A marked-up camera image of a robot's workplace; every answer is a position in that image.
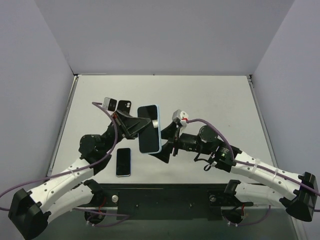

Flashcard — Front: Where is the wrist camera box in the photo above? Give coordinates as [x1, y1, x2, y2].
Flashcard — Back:
[102, 97, 118, 112]
[172, 109, 189, 127]

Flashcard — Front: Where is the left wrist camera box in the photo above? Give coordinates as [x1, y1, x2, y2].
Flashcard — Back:
[102, 97, 118, 112]

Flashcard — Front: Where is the black phone case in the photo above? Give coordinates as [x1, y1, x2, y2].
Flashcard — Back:
[117, 100, 132, 114]

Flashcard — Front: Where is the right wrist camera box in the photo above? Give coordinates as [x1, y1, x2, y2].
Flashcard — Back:
[172, 109, 189, 127]

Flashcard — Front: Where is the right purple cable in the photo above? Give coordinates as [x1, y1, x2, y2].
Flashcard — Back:
[186, 118, 320, 196]

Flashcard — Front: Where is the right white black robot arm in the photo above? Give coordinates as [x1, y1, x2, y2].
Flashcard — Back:
[150, 118, 320, 222]

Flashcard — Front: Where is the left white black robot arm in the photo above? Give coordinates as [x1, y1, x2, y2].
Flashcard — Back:
[8, 110, 159, 240]

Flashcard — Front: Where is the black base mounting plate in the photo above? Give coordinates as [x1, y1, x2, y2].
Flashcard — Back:
[85, 183, 253, 221]

